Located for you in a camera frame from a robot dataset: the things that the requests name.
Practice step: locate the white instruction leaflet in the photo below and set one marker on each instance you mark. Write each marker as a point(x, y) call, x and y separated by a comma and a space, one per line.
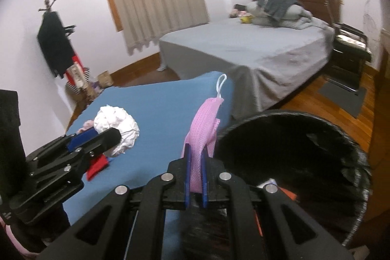
point(267, 182)

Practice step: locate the red hanging garment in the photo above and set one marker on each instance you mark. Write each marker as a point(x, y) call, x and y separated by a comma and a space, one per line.
point(76, 68)

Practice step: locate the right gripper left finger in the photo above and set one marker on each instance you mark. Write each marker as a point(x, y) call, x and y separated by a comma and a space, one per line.
point(127, 223)

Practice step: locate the striped basket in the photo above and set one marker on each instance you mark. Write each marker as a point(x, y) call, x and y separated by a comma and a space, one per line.
point(77, 80)

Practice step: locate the bed with grey sheet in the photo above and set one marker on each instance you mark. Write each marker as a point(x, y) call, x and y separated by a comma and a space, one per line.
point(266, 64)

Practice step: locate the wooden coat stand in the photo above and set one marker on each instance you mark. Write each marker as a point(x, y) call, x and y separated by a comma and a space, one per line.
point(69, 30)

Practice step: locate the folded grey blankets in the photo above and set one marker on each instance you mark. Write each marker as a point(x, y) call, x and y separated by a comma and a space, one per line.
point(280, 14)

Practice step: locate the blue fleece table cover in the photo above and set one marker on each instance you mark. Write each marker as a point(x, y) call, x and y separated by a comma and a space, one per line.
point(163, 112)

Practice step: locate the pink knotted sock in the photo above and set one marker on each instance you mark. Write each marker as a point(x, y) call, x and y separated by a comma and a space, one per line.
point(86, 126)

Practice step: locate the yellow plush toy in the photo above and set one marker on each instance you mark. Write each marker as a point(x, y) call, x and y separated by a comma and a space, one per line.
point(246, 19)

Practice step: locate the grey floor mat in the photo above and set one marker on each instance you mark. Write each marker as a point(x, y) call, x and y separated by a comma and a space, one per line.
point(350, 101)

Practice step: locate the pink mesh bag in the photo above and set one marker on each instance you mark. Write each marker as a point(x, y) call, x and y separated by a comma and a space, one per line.
point(202, 135)

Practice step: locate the black lined trash bin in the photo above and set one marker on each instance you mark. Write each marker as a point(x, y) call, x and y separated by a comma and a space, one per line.
point(307, 155)

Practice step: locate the wooden headboard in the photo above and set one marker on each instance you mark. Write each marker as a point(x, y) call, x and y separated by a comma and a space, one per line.
point(326, 10)

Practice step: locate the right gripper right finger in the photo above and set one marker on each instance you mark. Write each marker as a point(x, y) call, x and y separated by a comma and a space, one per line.
point(264, 223)

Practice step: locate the brown paper bag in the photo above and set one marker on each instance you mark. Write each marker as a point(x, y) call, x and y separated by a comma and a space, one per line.
point(105, 80)

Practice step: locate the black jacket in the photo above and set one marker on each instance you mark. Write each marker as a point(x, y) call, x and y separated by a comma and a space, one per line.
point(55, 45)

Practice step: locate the red knit cloth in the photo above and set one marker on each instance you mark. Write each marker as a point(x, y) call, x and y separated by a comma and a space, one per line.
point(97, 164)

